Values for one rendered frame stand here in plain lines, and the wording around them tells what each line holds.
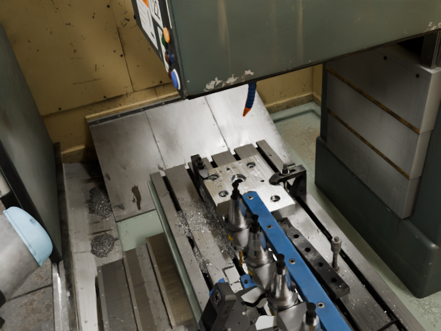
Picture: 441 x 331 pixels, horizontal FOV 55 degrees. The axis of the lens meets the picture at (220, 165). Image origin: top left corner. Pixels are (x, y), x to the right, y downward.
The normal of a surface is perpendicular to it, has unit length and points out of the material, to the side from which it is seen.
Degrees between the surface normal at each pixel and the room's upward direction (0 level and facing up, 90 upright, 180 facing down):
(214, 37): 90
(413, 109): 90
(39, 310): 0
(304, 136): 0
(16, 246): 47
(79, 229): 17
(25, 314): 0
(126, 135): 24
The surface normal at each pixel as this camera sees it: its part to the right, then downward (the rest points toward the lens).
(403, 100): -0.94, 0.29
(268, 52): 0.34, 0.55
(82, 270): 0.17, -0.84
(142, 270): -0.15, -0.85
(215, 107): 0.04, -0.49
